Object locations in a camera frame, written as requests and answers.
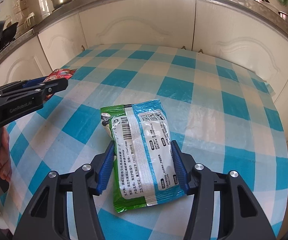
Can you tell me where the red snack wrapper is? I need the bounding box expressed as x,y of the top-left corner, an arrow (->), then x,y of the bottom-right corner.
45,68 -> 78,100

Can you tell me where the blue white checkered tablecloth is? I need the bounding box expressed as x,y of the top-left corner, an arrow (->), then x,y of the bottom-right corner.
0,44 -> 288,240

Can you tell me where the green blue wet wipes packet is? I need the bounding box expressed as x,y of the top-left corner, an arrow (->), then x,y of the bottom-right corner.
100,99 -> 185,213

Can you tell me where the black frying pan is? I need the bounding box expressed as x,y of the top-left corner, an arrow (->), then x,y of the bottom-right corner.
3,21 -> 20,39

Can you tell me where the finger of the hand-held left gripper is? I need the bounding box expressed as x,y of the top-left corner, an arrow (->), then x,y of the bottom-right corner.
0,78 -> 69,103
0,77 -> 51,93

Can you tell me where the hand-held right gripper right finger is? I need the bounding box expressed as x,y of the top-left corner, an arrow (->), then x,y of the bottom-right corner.
171,140 -> 276,240

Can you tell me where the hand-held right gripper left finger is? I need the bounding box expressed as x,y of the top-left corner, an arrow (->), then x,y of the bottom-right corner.
13,144 -> 116,240

